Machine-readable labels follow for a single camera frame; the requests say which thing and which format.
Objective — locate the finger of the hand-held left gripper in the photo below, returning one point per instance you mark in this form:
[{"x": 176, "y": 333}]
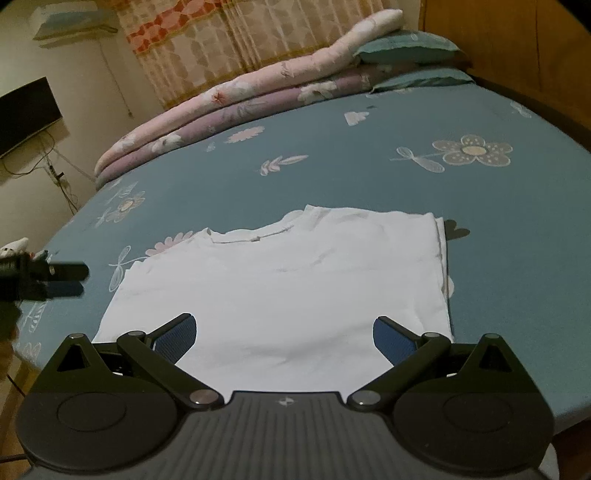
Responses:
[{"x": 67, "y": 272}]

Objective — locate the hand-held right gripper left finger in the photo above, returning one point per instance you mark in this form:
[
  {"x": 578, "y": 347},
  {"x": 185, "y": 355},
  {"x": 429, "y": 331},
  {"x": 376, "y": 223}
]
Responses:
[{"x": 178, "y": 337}]

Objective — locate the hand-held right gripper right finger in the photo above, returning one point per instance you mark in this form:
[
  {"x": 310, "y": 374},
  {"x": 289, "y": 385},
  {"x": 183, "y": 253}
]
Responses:
[{"x": 392, "y": 341}]

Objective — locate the white long-sleeved shirt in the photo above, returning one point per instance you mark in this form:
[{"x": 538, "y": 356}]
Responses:
[{"x": 286, "y": 286}]

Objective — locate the small plush toy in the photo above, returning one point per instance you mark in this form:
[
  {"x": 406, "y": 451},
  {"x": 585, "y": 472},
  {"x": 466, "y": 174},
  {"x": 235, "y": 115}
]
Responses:
[{"x": 14, "y": 248}]

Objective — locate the black television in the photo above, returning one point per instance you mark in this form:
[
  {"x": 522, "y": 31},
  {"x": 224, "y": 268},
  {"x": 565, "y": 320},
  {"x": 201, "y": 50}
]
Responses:
[{"x": 25, "y": 117}]

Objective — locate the purple floral quilt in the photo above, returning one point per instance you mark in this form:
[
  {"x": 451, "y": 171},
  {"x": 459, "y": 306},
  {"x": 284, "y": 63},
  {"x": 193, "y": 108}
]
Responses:
[{"x": 258, "y": 106}]

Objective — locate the white air conditioner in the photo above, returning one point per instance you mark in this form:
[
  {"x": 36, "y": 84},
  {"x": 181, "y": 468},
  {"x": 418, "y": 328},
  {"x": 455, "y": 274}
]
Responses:
[{"x": 69, "y": 23}]

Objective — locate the teal pillow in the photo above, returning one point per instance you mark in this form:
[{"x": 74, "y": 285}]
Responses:
[
  {"x": 425, "y": 79},
  {"x": 411, "y": 48}
]

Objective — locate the pink floral quilt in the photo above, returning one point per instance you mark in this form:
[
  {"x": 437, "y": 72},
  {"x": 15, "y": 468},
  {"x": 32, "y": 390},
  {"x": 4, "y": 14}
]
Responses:
[{"x": 258, "y": 83}]

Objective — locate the patterned beige curtain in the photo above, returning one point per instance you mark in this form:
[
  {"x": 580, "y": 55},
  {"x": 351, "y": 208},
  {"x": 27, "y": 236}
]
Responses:
[{"x": 231, "y": 41}]

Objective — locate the wooden headboard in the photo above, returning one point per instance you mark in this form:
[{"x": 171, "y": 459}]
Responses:
[{"x": 517, "y": 50}]

